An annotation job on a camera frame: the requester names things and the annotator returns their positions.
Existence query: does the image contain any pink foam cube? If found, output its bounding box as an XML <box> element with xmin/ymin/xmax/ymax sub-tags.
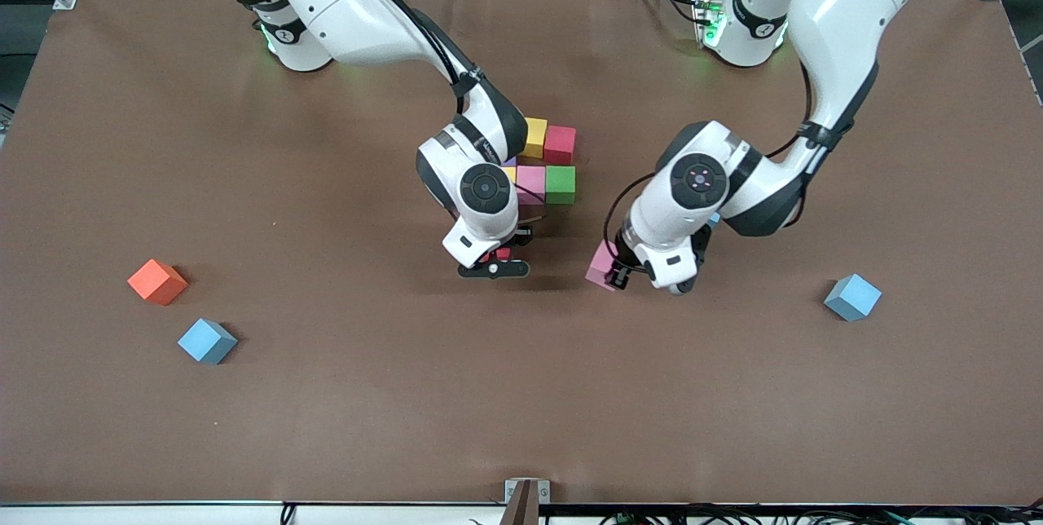
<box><xmin>585</xmin><ymin>240</ymin><xmax>624</xmax><ymax>292</ymax></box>
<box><xmin>515</xmin><ymin>165</ymin><xmax>547</xmax><ymax>206</ymax></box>

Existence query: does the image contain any green foam cube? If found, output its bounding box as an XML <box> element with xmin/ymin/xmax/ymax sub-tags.
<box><xmin>545</xmin><ymin>165</ymin><xmax>577</xmax><ymax>205</ymax></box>

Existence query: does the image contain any brown table cover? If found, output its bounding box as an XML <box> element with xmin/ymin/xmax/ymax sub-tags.
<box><xmin>0</xmin><ymin>0</ymin><xmax>1043</xmax><ymax>507</ymax></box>

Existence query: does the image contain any orange foam cube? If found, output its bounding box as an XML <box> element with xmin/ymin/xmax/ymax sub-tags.
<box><xmin>127</xmin><ymin>258</ymin><xmax>189</xmax><ymax>307</ymax></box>

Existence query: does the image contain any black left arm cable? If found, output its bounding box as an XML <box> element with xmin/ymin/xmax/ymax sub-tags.
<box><xmin>602</xmin><ymin>173</ymin><xmax>658</xmax><ymax>265</ymax></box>

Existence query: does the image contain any grey metal bracket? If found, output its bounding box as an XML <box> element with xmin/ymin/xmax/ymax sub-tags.
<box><xmin>499</xmin><ymin>479</ymin><xmax>552</xmax><ymax>525</ymax></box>

